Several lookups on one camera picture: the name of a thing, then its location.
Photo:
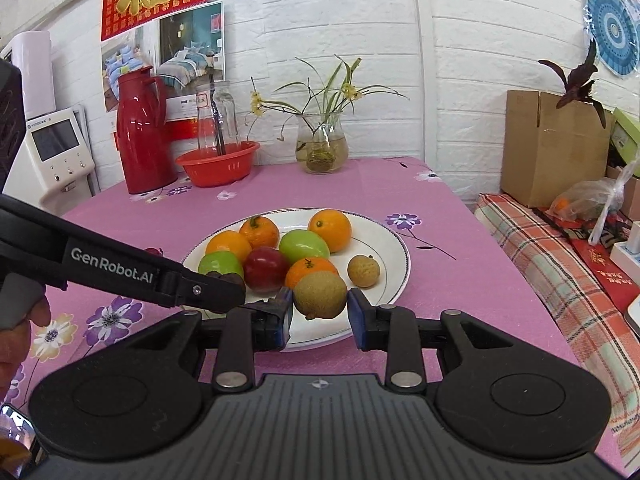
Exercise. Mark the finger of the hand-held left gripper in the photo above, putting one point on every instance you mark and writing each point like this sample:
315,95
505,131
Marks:
210,291

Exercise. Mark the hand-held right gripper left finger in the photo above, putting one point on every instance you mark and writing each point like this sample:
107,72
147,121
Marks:
286,317

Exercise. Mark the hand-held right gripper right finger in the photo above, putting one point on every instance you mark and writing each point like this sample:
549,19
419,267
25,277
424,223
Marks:
356,320

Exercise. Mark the dark purple fruit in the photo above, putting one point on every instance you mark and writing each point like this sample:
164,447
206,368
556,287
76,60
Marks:
222,275

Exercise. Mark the green apple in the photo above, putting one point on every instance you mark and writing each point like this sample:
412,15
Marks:
220,263

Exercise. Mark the red apple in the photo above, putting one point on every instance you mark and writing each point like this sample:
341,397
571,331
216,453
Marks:
152,251
265,270

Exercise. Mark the small tangerine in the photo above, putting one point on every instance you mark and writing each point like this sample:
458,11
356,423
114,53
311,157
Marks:
259,232
228,246
312,269

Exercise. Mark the white plate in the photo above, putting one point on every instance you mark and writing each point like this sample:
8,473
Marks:
382,255

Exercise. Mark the green mango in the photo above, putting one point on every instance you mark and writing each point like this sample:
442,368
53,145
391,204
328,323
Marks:
302,247

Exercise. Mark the large orange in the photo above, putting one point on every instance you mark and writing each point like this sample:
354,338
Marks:
330,230

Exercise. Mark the person's left hand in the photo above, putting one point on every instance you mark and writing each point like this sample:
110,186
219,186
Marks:
22,345

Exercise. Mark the pink floral tablecloth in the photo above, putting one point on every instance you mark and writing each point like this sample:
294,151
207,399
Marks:
450,285

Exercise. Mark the white machine with screen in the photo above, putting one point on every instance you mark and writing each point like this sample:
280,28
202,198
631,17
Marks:
50,170

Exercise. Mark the red thermos jug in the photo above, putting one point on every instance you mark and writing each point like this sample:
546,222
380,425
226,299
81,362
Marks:
145,150

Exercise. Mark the red plastic basin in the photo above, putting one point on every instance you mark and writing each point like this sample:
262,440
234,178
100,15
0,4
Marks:
220,170

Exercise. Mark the glass vase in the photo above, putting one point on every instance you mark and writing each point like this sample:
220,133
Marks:
322,152

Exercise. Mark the glass pitcher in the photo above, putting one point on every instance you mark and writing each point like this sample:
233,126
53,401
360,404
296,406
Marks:
229,115

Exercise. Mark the plaid blanket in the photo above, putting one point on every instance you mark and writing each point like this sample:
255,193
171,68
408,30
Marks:
540,270

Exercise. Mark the glossy dark device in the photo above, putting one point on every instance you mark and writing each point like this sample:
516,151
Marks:
17,435

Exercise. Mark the orchid plant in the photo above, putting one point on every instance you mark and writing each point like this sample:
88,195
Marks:
256,101

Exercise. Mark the white tall appliance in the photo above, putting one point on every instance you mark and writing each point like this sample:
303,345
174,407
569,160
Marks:
35,75

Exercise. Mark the cardboard box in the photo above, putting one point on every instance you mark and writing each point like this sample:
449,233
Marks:
545,160

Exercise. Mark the red packet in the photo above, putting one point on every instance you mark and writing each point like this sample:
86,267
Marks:
602,267

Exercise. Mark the clear plastic bag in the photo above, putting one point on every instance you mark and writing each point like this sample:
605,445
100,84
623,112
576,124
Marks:
585,195

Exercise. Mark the white container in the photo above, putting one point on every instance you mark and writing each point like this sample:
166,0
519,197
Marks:
634,315

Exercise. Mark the white power strip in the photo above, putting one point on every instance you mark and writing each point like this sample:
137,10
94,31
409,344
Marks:
627,255

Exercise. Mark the green box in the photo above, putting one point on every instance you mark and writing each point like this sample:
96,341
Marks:
627,132

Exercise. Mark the purple leaf plant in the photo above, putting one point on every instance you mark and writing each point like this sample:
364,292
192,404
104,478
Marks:
582,77

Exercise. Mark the large blue patterned plate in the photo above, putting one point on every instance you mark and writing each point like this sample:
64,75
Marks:
612,27

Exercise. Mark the small blue patterned plate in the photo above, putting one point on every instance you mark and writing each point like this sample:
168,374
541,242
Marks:
634,2

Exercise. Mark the wall calendar poster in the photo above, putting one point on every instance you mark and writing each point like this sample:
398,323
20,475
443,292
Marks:
190,45

